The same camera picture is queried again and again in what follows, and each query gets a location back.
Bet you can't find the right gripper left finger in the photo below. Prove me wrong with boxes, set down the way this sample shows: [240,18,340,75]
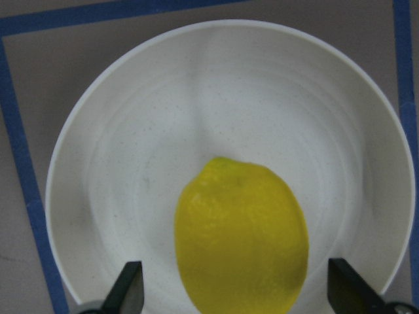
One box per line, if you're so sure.
[101,261,145,313]

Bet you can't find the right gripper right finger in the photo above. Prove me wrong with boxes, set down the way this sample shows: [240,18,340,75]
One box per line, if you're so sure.
[327,258,389,314]

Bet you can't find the yellow lemon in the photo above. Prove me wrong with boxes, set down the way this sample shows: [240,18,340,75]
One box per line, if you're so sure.
[174,157,308,313]

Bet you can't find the cream round plate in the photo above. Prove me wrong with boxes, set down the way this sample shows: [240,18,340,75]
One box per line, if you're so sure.
[45,20,416,313]

